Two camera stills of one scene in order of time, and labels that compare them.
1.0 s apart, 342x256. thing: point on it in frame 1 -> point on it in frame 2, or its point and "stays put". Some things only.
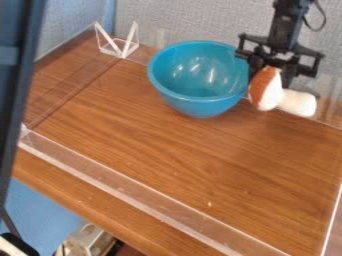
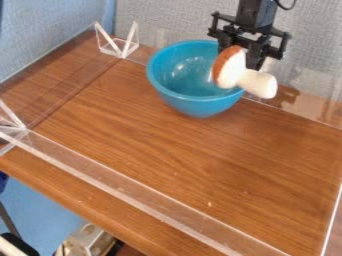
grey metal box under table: (89, 241) stays put
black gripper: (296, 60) -> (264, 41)
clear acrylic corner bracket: (117, 47) stays put
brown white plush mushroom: (270, 97) -> (231, 74)
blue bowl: (200, 77) stays put
